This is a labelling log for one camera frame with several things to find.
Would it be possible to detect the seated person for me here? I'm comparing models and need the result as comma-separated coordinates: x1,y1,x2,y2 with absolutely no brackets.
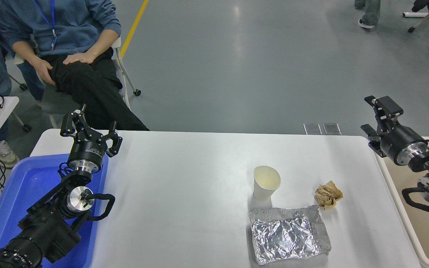
0,0,150,131

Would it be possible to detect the large pale bin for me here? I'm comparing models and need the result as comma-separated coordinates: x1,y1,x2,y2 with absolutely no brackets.
370,136,429,268

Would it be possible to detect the blue lanyard with badge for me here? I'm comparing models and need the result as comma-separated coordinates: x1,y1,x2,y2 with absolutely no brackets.
33,0,58,52

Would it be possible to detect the seated person's left hand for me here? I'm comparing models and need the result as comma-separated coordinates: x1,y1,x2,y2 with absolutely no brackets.
63,52,96,66

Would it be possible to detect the seated person's right hand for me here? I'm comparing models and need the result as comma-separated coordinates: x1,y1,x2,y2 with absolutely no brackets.
32,56,57,87

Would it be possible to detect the white paper cup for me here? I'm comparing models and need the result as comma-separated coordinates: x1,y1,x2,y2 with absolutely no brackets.
253,166,281,202

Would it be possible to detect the blue plastic tray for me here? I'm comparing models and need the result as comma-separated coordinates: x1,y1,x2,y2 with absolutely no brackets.
0,153,109,268

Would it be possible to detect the white frame wheeled chair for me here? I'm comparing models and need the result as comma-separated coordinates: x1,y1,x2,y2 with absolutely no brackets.
8,73,28,91

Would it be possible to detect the grey white wheeled chair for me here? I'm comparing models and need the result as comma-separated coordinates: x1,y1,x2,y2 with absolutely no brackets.
15,35,142,129

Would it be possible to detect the person in pale trousers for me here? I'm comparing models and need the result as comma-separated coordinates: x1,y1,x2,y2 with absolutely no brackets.
354,0,382,29

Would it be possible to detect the silver foil tray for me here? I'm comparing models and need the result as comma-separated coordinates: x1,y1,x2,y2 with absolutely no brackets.
248,204,332,266

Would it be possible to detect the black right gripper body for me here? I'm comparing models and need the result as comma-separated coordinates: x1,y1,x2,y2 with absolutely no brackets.
379,124,424,164

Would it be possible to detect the crumpled tan paper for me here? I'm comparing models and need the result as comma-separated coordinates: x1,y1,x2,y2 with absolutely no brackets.
315,181,344,210

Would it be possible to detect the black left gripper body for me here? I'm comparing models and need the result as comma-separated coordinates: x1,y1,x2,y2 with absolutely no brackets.
68,131,108,165

